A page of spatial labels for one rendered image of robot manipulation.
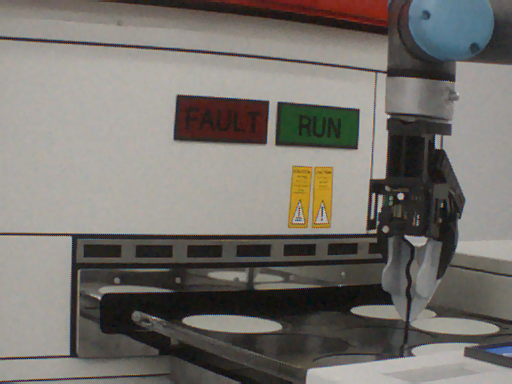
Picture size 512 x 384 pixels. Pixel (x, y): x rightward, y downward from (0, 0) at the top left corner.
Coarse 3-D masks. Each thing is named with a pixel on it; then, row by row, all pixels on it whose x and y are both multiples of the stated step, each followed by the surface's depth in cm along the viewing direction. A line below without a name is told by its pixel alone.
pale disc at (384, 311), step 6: (360, 306) 127; (366, 306) 127; (372, 306) 127; (378, 306) 127; (384, 306) 127; (390, 306) 128; (354, 312) 122; (360, 312) 122; (366, 312) 123; (372, 312) 123; (378, 312) 123; (384, 312) 123; (390, 312) 123; (396, 312) 123; (426, 312) 124; (432, 312) 124; (390, 318) 119; (396, 318) 119; (420, 318) 120
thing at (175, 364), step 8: (176, 360) 116; (184, 360) 115; (192, 360) 115; (200, 360) 115; (176, 368) 116; (184, 368) 115; (192, 368) 113; (200, 368) 112; (208, 368) 111; (216, 368) 112; (176, 376) 116; (184, 376) 115; (192, 376) 113; (200, 376) 112; (208, 376) 111; (216, 376) 109; (224, 376) 108; (232, 376) 108; (240, 376) 109
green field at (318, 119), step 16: (288, 112) 126; (304, 112) 127; (320, 112) 128; (336, 112) 130; (352, 112) 131; (288, 128) 126; (304, 128) 127; (320, 128) 129; (336, 128) 130; (352, 128) 131; (352, 144) 131
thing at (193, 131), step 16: (192, 112) 119; (208, 112) 120; (224, 112) 121; (240, 112) 122; (256, 112) 124; (192, 128) 119; (208, 128) 120; (224, 128) 121; (240, 128) 123; (256, 128) 124
